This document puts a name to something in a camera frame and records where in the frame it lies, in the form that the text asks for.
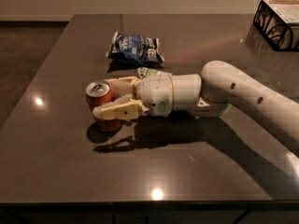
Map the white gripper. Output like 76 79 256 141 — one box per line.
93 75 173 120

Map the red coke can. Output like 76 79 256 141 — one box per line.
85 80 123 133

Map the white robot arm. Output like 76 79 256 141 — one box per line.
90 61 299 151

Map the green chip bag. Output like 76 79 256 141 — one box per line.
137 67 172 78

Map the blue chip bag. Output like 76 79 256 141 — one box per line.
107 31 164 66

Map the black wire basket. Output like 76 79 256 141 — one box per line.
253 0 299 51

